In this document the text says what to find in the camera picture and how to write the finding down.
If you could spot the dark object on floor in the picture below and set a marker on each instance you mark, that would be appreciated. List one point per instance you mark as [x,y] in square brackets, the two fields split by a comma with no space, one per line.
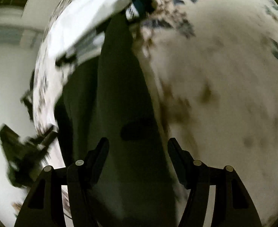
[25,158]

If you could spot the grey-green striped curtain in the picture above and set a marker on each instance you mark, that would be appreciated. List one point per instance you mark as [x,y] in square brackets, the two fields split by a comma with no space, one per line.
[16,36]

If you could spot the black small garment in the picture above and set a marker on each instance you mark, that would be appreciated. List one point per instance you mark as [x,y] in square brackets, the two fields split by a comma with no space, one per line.
[107,97]

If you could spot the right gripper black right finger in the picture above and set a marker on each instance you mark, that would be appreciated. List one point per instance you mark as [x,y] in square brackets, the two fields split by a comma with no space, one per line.
[221,188]

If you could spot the floral plush blanket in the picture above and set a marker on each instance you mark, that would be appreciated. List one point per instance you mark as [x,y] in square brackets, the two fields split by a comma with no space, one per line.
[213,66]

